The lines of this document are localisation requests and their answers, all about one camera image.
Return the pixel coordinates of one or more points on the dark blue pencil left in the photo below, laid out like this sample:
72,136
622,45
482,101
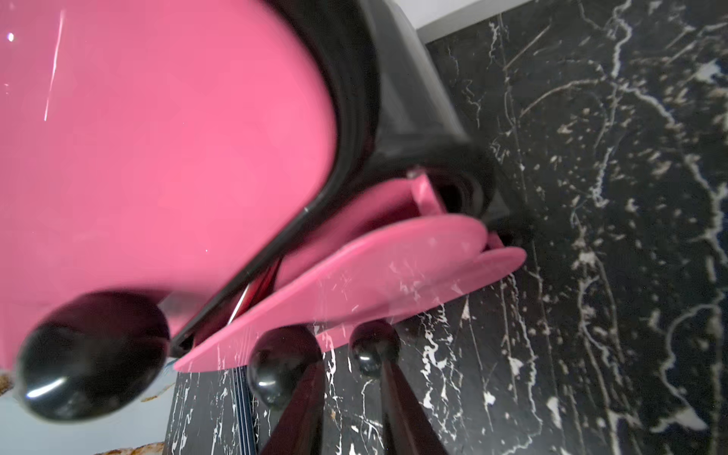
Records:
244,412

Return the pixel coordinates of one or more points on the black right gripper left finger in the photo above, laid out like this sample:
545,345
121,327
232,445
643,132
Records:
299,430

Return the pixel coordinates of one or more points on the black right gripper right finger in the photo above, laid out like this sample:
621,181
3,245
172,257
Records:
407,429

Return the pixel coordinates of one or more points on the pink top drawer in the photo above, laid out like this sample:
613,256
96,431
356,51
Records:
148,149

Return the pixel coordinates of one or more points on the black drawer cabinet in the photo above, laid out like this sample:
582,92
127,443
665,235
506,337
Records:
394,116

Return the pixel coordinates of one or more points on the white wooden stand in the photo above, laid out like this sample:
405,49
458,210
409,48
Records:
435,19

